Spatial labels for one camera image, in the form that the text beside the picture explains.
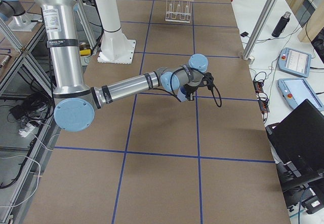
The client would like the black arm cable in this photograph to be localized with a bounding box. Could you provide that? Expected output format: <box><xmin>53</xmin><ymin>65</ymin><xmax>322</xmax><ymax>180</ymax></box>
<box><xmin>151</xmin><ymin>66</ymin><xmax>222</xmax><ymax>108</ymax></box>

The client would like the far teach pendant tablet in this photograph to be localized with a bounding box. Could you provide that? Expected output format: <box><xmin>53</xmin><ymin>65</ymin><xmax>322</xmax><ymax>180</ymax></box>
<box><xmin>277</xmin><ymin>48</ymin><xmax>312</xmax><ymax>78</ymax></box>

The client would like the aluminium frame post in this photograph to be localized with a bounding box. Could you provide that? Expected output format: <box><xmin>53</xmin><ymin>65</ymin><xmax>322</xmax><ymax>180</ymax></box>
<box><xmin>241</xmin><ymin>0</ymin><xmax>277</xmax><ymax>64</ymax></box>

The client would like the white wire cup rack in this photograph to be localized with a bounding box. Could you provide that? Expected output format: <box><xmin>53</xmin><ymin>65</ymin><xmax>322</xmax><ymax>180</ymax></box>
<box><xmin>165</xmin><ymin>0</ymin><xmax>194</xmax><ymax>24</ymax></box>

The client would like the black water bottle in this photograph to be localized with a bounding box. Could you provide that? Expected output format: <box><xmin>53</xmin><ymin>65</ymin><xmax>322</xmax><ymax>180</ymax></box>
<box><xmin>271</xmin><ymin>11</ymin><xmax>292</xmax><ymax>38</ymax></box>

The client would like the light blue plastic cup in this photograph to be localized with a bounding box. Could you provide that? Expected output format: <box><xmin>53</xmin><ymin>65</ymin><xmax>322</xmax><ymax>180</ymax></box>
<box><xmin>177</xmin><ymin>87</ymin><xmax>187</xmax><ymax>102</ymax></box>

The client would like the near teach pendant tablet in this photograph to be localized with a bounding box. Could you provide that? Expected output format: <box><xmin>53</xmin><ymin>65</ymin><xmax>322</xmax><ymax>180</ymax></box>
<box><xmin>277</xmin><ymin>78</ymin><xmax>323</xmax><ymax>111</ymax></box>

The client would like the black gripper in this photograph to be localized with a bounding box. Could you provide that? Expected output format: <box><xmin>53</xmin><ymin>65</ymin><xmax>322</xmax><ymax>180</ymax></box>
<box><xmin>183</xmin><ymin>84</ymin><xmax>198</xmax><ymax>101</ymax></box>

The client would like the orange black power strip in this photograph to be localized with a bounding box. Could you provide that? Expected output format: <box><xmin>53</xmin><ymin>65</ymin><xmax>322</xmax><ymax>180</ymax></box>
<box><xmin>253</xmin><ymin>80</ymin><xmax>269</xmax><ymax>114</ymax></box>

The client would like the small black device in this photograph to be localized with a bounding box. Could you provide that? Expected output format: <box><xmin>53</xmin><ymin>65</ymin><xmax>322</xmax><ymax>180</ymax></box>
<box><xmin>240</xmin><ymin>31</ymin><xmax>249</xmax><ymax>37</ymax></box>

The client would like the black laptop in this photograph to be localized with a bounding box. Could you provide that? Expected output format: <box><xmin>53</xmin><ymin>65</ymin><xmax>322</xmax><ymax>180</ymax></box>
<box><xmin>266</xmin><ymin>99</ymin><xmax>323</xmax><ymax>193</ymax></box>

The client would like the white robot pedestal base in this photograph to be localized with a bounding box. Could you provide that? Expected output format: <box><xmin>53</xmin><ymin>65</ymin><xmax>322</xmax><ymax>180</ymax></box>
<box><xmin>95</xmin><ymin>0</ymin><xmax>136</xmax><ymax>64</ymax></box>

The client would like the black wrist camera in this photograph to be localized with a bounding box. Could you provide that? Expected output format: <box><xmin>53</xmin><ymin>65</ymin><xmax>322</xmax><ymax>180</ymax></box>
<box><xmin>200</xmin><ymin>72</ymin><xmax>214</xmax><ymax>91</ymax></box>

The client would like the teach pendant tablet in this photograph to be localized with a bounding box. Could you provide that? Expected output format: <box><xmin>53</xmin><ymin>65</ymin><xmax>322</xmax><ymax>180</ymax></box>
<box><xmin>277</xmin><ymin>78</ymin><xmax>323</xmax><ymax>111</ymax></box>
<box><xmin>277</xmin><ymin>48</ymin><xmax>312</xmax><ymax>78</ymax></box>

